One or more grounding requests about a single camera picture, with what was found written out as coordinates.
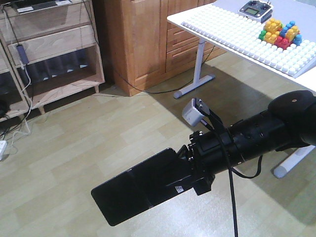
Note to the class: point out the grey usb hub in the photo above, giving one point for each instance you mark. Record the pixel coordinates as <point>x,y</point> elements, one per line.
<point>22,54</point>

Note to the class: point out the wooden shelf unit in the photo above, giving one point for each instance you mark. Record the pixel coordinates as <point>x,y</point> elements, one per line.
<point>60,40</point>

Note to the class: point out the white table leg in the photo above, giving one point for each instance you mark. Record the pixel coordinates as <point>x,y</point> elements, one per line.
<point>197,79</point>

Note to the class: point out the white power strip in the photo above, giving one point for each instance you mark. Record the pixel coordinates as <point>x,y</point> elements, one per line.
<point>3,145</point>

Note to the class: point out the wooden cabinet with drawers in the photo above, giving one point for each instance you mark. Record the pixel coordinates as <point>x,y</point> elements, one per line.
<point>139,47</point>

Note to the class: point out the white studded base plate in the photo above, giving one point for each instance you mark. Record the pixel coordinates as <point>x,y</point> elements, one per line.
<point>241,34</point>

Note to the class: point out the grey remote controller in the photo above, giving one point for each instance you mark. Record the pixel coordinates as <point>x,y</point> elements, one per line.
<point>257,10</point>

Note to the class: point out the white table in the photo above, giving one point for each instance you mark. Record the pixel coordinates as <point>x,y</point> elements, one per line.
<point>284,10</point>

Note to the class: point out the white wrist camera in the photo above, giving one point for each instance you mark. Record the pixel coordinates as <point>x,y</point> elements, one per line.
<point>194,111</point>

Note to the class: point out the black smartphone pink edge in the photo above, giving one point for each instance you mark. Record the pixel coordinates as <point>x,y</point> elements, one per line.
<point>130,193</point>

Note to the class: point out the colourful building block pile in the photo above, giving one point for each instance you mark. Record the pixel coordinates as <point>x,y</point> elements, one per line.
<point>280,35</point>

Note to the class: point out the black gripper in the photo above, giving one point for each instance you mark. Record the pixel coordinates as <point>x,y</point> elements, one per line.
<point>194,166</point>

